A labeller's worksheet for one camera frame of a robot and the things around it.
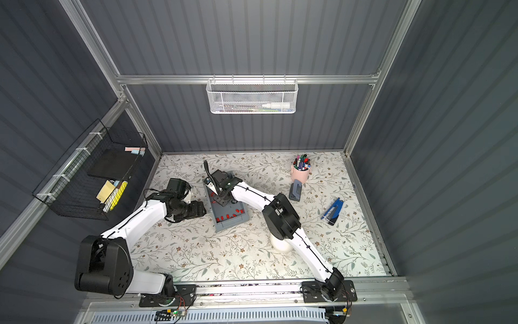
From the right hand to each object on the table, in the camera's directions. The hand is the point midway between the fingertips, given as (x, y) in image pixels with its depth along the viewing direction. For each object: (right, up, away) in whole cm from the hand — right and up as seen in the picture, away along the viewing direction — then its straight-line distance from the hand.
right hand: (220, 197), depth 99 cm
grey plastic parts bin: (+4, -9, -5) cm, 11 cm away
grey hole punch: (+37, +3, 0) cm, 37 cm away
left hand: (-7, -6, -11) cm, 15 cm away
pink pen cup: (+40, +14, +1) cm, 42 cm away
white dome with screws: (+28, -16, -20) cm, 38 cm away
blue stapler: (+54, -6, -5) cm, 55 cm away
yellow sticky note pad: (-33, +6, -30) cm, 45 cm away
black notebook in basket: (-38, +16, -20) cm, 46 cm away
